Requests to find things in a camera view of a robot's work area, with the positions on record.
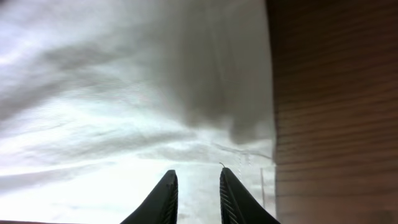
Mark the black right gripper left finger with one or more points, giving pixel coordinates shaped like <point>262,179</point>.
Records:
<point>160,206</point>

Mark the white t-shirt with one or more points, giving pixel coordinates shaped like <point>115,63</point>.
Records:
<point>100,98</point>

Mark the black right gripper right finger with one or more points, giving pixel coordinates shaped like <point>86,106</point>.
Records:
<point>237,205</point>

